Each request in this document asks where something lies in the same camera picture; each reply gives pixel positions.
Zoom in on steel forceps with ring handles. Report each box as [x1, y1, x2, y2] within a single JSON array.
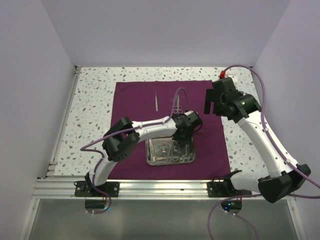
[[173, 144, 189, 162]]

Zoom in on stainless steel instrument tray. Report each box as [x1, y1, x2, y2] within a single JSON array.
[[145, 136, 196, 166]]

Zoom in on pointed steel tweezers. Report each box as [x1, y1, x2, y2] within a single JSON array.
[[155, 92, 159, 112]]

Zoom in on purple surgical cloth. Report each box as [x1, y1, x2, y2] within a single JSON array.
[[104, 80, 232, 180]]

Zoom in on steel surgical scissors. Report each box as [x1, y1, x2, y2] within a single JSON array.
[[170, 94, 183, 114]]

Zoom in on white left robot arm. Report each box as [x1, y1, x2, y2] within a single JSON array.
[[86, 111, 203, 197]]

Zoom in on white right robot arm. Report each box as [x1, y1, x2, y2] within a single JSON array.
[[204, 77, 311, 203]]

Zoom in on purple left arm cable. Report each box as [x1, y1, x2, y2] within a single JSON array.
[[79, 87, 191, 215]]

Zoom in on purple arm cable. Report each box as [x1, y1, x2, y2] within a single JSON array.
[[207, 64, 320, 240], [79, 87, 191, 215]]

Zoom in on steel scalpel handle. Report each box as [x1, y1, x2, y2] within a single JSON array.
[[167, 143, 176, 162]]

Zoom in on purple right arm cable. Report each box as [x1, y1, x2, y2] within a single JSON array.
[[207, 64, 320, 240]]

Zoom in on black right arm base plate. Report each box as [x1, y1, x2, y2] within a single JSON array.
[[206, 177, 252, 198]]

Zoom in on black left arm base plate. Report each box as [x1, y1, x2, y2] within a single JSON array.
[[73, 180, 120, 198]]

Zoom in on aluminium table edge rail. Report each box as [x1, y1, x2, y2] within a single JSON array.
[[32, 177, 293, 201]]

